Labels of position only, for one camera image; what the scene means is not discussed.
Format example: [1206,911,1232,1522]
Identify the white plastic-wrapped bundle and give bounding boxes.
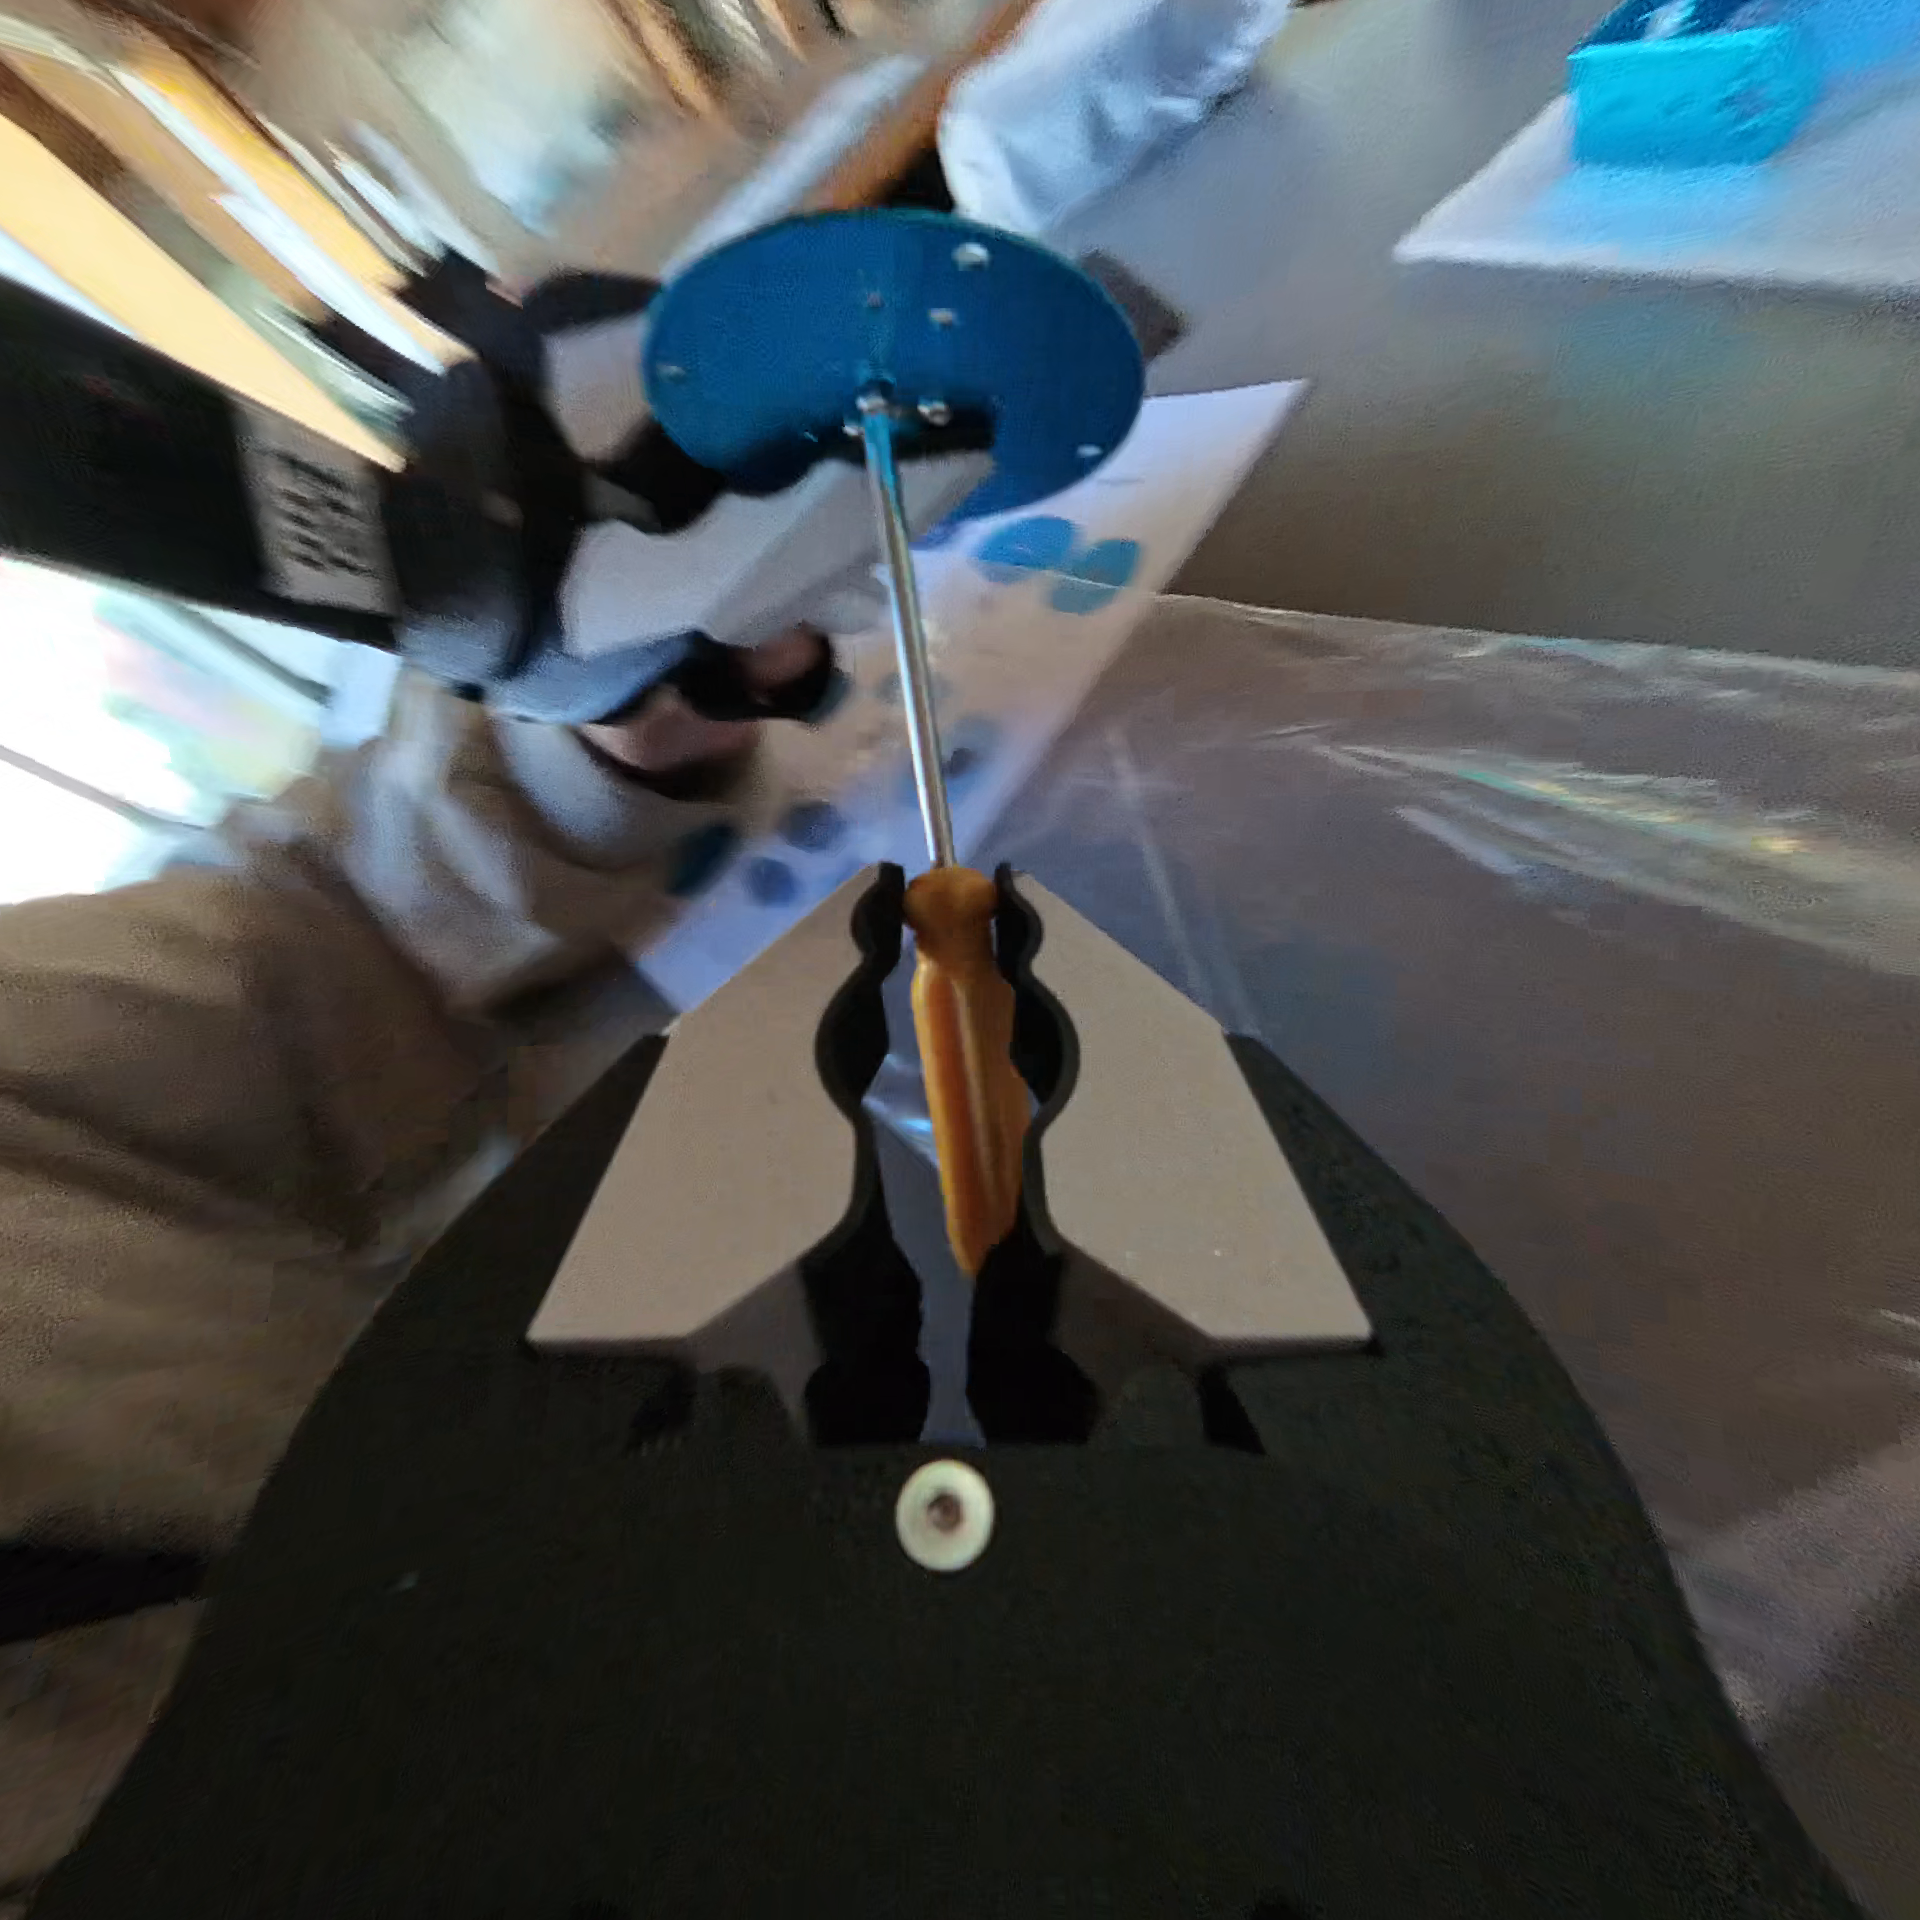
[938,0,1291,243]

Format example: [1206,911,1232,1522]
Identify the white foam sheet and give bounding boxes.
[1394,0,1920,294]

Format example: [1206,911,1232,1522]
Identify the blue metal U bracket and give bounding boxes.
[1567,0,1824,167]

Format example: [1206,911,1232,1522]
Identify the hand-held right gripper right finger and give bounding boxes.
[970,865,1376,1445]

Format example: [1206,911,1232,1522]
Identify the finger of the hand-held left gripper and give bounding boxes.
[562,451,994,665]
[533,303,662,466]

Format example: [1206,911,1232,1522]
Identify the white assembly instruction sheet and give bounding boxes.
[638,377,1310,1009]

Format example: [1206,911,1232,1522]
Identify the person's left forearm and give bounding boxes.
[335,705,677,1009]

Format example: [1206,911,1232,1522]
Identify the person's beige jacket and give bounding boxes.
[0,871,528,1892]

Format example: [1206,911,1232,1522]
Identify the blue round metal disc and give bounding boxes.
[642,210,1149,527]

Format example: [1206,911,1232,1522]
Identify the clear plastic bag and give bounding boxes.
[870,593,1920,1729]

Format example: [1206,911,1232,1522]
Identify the person's left hand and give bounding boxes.
[574,637,836,799]

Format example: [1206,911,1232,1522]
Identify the yellow-handled screwdriver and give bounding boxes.
[854,386,1037,1278]

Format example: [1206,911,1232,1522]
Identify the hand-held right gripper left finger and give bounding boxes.
[526,865,933,1445]

